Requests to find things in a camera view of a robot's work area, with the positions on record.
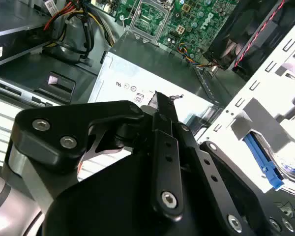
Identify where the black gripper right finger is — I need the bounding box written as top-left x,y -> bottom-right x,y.
166,95 -> 295,236

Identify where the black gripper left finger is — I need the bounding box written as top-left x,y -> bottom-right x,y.
12,90 -> 184,219

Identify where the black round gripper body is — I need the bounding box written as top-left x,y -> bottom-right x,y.
43,147 -> 238,236

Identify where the hard disk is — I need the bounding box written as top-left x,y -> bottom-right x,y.
243,131 -> 295,190

